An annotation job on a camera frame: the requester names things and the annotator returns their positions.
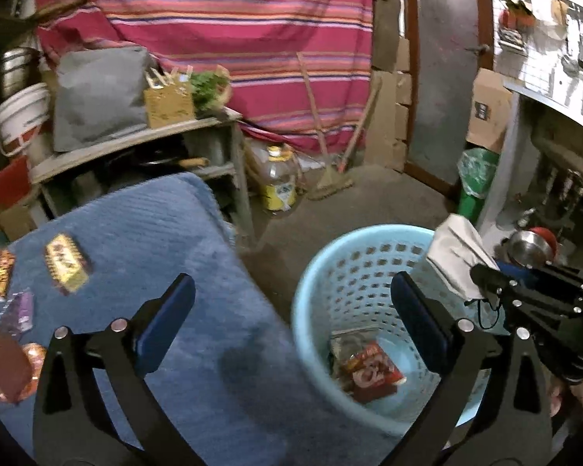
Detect wooden handled tool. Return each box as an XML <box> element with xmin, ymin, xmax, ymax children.
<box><xmin>339</xmin><ymin>78</ymin><xmax>384</xmax><ymax>174</ymax></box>

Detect light blue plastic basket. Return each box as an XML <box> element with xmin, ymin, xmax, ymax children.
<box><xmin>291</xmin><ymin>224</ymin><xmax>506</xmax><ymax>436</ymax></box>

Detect red snack wrapper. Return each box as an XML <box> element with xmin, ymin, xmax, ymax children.
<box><xmin>342</xmin><ymin>341</ymin><xmax>406</xmax><ymax>401</ymax></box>

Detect blue knitted blanket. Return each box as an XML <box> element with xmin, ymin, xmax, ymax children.
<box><xmin>0</xmin><ymin>172</ymin><xmax>384</xmax><ymax>466</ymax></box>

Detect round orange wrapper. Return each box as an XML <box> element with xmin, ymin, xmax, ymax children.
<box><xmin>22</xmin><ymin>343</ymin><xmax>48</xmax><ymax>395</ymax></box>

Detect black pan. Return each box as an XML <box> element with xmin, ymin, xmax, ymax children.
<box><xmin>126</xmin><ymin>152</ymin><xmax>211</xmax><ymax>172</ymax></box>

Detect green lined bin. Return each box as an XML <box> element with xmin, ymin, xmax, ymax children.
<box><xmin>457</xmin><ymin>148</ymin><xmax>500</xmax><ymax>221</ymax></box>

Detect orange yellow snack wrapper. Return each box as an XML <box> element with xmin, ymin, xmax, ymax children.
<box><xmin>0</xmin><ymin>249</ymin><xmax>16</xmax><ymax>299</ymax></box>

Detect plastic bottle with yellow label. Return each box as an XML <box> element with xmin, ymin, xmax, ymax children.
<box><xmin>260</xmin><ymin>144</ymin><xmax>302</xmax><ymax>212</ymax></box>

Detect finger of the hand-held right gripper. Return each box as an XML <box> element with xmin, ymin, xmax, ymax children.
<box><xmin>470</xmin><ymin>262</ymin><xmax>583</xmax><ymax>332</ymax></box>

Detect gold snack wrapper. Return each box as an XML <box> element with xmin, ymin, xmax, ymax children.
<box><xmin>45</xmin><ymin>234</ymin><xmax>91</xmax><ymax>294</ymax></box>

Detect red bowl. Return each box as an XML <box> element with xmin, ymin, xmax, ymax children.
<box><xmin>529</xmin><ymin>226</ymin><xmax>560</xmax><ymax>256</ymax></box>

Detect white wire wall rack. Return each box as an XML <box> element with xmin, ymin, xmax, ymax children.
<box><xmin>490</xmin><ymin>0</ymin><xmax>583</xmax><ymax>124</ymax></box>

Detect grey metal door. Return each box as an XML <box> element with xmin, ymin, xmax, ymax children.
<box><xmin>408</xmin><ymin>0</ymin><xmax>494</xmax><ymax>195</ymax></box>

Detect steel cooking pot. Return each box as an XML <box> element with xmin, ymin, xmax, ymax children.
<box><xmin>0</xmin><ymin>47</ymin><xmax>42</xmax><ymax>100</ymax></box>

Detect white cloth bag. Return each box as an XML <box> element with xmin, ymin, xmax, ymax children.
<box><xmin>426</xmin><ymin>214</ymin><xmax>501</xmax><ymax>302</ymax></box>

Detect yellow woven box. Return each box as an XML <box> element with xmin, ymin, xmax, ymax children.
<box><xmin>143</xmin><ymin>70</ymin><xmax>196</xmax><ymax>129</ymax></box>

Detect dark brown snack wrapper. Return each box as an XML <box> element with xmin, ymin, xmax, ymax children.
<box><xmin>0</xmin><ymin>334</ymin><xmax>34</xmax><ymax>403</ymax></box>

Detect white plastic bucket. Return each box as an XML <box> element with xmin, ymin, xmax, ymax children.
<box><xmin>0</xmin><ymin>82</ymin><xmax>52</xmax><ymax>157</ymax></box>

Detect wooden shelf table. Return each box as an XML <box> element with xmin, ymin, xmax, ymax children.
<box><xmin>29</xmin><ymin>107</ymin><xmax>256</xmax><ymax>248</ymax></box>

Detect straw broom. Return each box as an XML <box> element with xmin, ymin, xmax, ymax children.
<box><xmin>296</xmin><ymin>52</ymin><xmax>355</xmax><ymax>201</ymax></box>

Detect grey fabric bag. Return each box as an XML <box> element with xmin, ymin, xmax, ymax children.
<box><xmin>53</xmin><ymin>46</ymin><xmax>159</xmax><ymax>152</ymax></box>

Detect steel bowl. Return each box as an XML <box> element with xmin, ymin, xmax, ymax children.
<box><xmin>508</xmin><ymin>230</ymin><xmax>555</xmax><ymax>268</ymax></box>

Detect red plastic basket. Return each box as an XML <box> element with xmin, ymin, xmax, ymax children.
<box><xmin>0</xmin><ymin>158</ymin><xmax>32</xmax><ymax>207</ymax></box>

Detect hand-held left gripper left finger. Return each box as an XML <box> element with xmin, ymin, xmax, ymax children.
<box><xmin>33</xmin><ymin>273</ymin><xmax>209</xmax><ymax>466</ymax></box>

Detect white counter unit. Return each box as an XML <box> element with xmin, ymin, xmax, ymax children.
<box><xmin>478</xmin><ymin>78</ymin><xmax>583</xmax><ymax>236</ymax></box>

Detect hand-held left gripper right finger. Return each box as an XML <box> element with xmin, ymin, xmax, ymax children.
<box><xmin>390</xmin><ymin>272</ymin><xmax>555</xmax><ymax>466</ymax></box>

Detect pink striped cloth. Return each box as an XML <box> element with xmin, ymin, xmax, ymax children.
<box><xmin>34</xmin><ymin>0</ymin><xmax>375</xmax><ymax>153</ymax></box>

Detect large cardboard box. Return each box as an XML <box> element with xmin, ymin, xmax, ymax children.
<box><xmin>466</xmin><ymin>68</ymin><xmax>515</xmax><ymax>153</ymax></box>

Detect clear wrapper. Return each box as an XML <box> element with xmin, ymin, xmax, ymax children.
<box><xmin>330</xmin><ymin>329</ymin><xmax>370</xmax><ymax>377</ymax></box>

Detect green leafy herbs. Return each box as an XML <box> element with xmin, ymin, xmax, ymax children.
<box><xmin>189</xmin><ymin>70</ymin><xmax>231</xmax><ymax>112</ymax></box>

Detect purple snack wrapper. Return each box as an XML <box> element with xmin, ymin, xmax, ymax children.
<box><xmin>0</xmin><ymin>290</ymin><xmax>35</xmax><ymax>335</ymax></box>

